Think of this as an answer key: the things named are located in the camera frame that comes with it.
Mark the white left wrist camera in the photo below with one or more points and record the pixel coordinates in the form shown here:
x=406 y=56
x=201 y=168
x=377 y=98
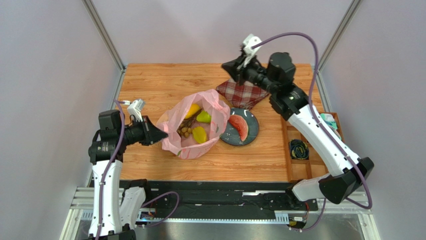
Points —
x=134 y=109

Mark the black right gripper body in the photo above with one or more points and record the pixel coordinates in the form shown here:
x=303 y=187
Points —
x=240 y=70

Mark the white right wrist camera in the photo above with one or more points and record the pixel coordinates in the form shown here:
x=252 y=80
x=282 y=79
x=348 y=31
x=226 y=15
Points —
x=249 y=49

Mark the fake watermelon slice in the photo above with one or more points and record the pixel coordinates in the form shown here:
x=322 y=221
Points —
x=241 y=125

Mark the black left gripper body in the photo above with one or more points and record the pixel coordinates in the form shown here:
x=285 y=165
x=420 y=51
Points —
x=143 y=134

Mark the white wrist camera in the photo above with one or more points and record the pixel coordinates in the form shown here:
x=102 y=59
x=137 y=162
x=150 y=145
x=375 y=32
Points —
x=249 y=49
x=134 y=109

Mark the yellow green fake mango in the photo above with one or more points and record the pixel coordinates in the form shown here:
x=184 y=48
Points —
x=199 y=134

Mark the red plaid cloth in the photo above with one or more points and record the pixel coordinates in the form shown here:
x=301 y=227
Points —
x=244 y=96

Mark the pink plastic bag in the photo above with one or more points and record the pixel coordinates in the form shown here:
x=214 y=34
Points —
x=194 y=125

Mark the green fake fruit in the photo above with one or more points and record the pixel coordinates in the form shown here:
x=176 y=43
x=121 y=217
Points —
x=204 y=117

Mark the upper green white sock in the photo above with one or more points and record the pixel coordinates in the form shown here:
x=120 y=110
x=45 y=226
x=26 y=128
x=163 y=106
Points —
x=331 y=122

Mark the blue patterned rolled sock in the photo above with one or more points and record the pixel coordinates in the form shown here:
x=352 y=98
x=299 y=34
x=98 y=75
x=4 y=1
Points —
x=298 y=150

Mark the fake grape bunch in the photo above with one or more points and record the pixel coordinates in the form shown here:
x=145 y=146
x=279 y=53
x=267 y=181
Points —
x=185 y=129

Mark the wooden compartment tray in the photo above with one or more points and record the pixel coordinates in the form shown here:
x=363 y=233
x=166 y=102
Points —
x=298 y=169

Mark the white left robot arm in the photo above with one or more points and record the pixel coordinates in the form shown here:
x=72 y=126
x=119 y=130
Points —
x=114 y=216

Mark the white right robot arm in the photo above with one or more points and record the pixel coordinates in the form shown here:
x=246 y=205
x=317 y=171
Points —
x=346 y=170

